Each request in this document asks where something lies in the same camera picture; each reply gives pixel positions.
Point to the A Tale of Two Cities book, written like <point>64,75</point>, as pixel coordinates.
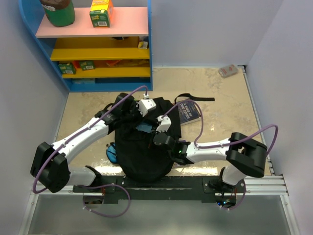
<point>188,113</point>

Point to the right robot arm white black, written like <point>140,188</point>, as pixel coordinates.
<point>246,156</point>

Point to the blue shelf unit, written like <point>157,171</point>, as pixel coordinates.
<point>80,41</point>

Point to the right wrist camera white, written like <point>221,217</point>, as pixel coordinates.
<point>164,124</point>

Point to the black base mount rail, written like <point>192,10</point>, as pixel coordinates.
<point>207,189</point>

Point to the grey red packet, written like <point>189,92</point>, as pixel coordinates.
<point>228,71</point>

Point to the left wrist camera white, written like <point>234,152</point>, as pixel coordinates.
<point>145,106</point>

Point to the small yellow white box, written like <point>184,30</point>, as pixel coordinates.
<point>143,45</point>

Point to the green brown bag on shelf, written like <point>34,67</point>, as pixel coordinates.
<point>59,12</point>

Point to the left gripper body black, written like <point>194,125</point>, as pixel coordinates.
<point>134,114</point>

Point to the green small box left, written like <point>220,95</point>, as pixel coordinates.
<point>67,68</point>

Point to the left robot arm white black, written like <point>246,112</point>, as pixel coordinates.
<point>50,167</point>

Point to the yellow green box on shelf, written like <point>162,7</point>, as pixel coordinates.
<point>101,12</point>

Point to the teal card wallet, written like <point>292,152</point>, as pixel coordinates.
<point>144,127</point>

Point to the orange snack packet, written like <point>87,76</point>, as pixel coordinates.
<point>112,63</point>

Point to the black student backpack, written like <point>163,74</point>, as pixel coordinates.
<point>136,153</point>

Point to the blue dinosaur pencil case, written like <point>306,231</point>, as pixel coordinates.
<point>111,152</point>

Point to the green small box right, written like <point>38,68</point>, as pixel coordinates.
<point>87,65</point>

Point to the green small box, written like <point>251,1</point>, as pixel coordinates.
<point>87,65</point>
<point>67,68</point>

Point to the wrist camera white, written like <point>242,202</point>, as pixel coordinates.
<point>145,106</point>
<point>164,124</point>

